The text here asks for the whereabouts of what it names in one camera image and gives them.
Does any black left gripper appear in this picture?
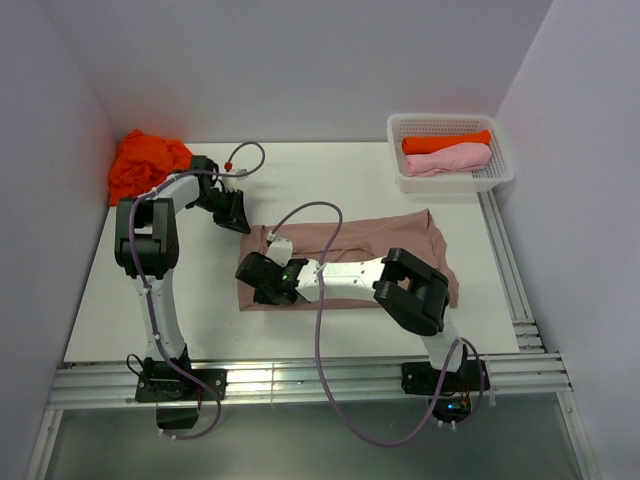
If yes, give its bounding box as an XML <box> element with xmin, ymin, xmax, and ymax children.
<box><xmin>192</xmin><ymin>188</ymin><xmax>251</xmax><ymax>234</ymax></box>

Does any dusty pink t-shirt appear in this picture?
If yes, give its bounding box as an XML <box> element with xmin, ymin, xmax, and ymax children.
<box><xmin>237</xmin><ymin>209</ymin><xmax>459</xmax><ymax>313</ymax></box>

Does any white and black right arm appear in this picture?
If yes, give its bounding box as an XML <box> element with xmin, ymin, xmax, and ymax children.
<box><xmin>235</xmin><ymin>248</ymin><xmax>468</xmax><ymax>390</ymax></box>

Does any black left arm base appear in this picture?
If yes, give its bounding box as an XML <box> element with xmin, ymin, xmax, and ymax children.
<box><xmin>126</xmin><ymin>353</ymin><xmax>227</xmax><ymax>433</ymax></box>

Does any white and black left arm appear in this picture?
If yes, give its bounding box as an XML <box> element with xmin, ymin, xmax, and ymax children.
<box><xmin>114</xmin><ymin>156</ymin><xmax>251</xmax><ymax>399</ymax></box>

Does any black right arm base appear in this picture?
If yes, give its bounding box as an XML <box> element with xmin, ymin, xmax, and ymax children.
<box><xmin>401</xmin><ymin>361</ymin><xmax>491</xmax><ymax>424</ymax></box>

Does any crumpled orange t-shirt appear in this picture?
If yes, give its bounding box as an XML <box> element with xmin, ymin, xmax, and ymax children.
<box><xmin>107</xmin><ymin>129</ymin><xmax>192</xmax><ymax>207</ymax></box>

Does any rolled orange t-shirt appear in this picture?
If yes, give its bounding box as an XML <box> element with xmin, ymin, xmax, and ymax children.
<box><xmin>401</xmin><ymin>130</ymin><xmax>492</xmax><ymax>155</ymax></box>

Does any rolled light pink t-shirt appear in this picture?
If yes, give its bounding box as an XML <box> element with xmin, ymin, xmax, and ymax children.
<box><xmin>405</xmin><ymin>143</ymin><xmax>492</xmax><ymax>177</ymax></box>

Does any white perforated plastic basket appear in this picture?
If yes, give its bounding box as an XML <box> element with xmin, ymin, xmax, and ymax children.
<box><xmin>387</xmin><ymin>114</ymin><xmax>515</xmax><ymax>193</ymax></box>

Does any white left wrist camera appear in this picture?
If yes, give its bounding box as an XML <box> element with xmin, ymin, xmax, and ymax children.
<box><xmin>220</xmin><ymin>169</ymin><xmax>249</xmax><ymax>192</ymax></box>

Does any aluminium frame rail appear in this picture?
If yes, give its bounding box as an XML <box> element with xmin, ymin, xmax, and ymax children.
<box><xmin>45</xmin><ymin>353</ymin><xmax>572</xmax><ymax>410</ymax></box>

